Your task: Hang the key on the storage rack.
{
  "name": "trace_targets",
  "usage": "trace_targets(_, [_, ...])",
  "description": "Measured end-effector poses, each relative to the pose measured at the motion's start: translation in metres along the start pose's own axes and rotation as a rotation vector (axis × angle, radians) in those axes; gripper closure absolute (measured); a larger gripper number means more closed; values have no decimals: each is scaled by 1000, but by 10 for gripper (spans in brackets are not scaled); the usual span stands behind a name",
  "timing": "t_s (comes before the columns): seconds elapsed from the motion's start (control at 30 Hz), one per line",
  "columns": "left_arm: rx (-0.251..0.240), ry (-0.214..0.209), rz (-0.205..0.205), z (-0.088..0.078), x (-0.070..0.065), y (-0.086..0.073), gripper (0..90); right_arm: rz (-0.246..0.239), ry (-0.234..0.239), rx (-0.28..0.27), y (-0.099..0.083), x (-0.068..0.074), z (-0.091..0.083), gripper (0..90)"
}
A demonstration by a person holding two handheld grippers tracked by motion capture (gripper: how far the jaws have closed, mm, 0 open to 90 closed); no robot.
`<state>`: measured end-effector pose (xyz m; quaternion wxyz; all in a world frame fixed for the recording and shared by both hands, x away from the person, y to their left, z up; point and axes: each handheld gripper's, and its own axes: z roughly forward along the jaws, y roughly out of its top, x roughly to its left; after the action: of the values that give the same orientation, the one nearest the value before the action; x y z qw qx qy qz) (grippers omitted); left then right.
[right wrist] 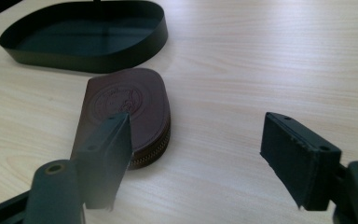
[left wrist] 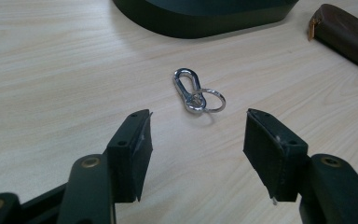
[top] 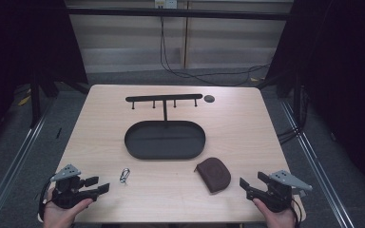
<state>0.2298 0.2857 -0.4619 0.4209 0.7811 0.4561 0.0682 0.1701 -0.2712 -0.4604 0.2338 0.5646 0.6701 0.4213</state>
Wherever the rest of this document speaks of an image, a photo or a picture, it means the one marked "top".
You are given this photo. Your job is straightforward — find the black horizontal bar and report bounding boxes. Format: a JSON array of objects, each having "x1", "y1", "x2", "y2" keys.
[{"x1": 66, "y1": 8, "x2": 294, "y2": 22}]

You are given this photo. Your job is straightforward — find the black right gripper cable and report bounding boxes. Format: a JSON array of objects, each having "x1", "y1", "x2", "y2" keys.
[{"x1": 289, "y1": 196, "x2": 303, "y2": 228}]

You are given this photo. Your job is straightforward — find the brown leather pouch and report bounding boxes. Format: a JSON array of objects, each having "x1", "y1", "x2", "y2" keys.
[{"x1": 194, "y1": 157, "x2": 232, "y2": 195}]

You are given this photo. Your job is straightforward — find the white wall outlet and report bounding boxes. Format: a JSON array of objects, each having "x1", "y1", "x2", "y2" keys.
[{"x1": 154, "y1": 0, "x2": 179, "y2": 10}]

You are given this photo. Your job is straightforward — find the silver keys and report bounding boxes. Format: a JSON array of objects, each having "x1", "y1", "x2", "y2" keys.
[{"x1": 119, "y1": 167, "x2": 131, "y2": 185}]

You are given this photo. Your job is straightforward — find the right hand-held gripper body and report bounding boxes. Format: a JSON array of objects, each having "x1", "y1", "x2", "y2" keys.
[{"x1": 247, "y1": 169, "x2": 314, "y2": 213}]

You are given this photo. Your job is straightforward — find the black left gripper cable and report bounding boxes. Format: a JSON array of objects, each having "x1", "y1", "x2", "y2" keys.
[{"x1": 38, "y1": 176, "x2": 57, "y2": 221}]

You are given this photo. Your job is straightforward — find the metal floor rail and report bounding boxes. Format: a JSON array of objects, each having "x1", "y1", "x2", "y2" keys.
[
  {"x1": 279, "y1": 101, "x2": 357, "y2": 228},
  {"x1": 0, "y1": 104, "x2": 51, "y2": 228}
]

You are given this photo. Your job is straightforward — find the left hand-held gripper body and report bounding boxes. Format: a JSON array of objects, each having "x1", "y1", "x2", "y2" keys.
[{"x1": 50, "y1": 163, "x2": 95, "y2": 209}]

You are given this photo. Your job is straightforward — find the black floor cable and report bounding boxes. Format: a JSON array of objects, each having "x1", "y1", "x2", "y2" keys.
[{"x1": 159, "y1": 16, "x2": 271, "y2": 87}]

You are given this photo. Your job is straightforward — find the yellow tape piece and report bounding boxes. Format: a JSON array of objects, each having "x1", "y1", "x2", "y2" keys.
[{"x1": 17, "y1": 94, "x2": 32, "y2": 107}]

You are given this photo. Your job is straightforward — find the person's right hand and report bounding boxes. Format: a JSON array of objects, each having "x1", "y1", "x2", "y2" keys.
[{"x1": 252, "y1": 199, "x2": 298, "y2": 228}]

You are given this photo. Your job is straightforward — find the person's left hand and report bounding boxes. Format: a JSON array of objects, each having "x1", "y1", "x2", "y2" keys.
[{"x1": 42, "y1": 188, "x2": 94, "y2": 228}]

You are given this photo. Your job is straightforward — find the black metal stand leg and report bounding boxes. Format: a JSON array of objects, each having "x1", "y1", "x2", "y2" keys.
[{"x1": 29, "y1": 74, "x2": 43, "y2": 128}]

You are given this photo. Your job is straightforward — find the black cable bundle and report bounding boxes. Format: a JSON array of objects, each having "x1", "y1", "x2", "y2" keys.
[{"x1": 277, "y1": 88, "x2": 310, "y2": 145}]

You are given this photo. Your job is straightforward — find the black curtain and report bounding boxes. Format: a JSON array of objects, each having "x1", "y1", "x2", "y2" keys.
[
  {"x1": 259, "y1": 0, "x2": 365, "y2": 200},
  {"x1": 0, "y1": 0, "x2": 88, "y2": 156}
]

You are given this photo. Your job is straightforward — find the black hook rack with tray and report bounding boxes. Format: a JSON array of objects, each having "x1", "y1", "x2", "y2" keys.
[{"x1": 124, "y1": 93, "x2": 206, "y2": 161}]

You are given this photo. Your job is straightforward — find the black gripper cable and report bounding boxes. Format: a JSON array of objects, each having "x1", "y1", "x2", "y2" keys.
[
  {"x1": 289, "y1": 196, "x2": 303, "y2": 228},
  {"x1": 38, "y1": 176, "x2": 57, "y2": 221}
]

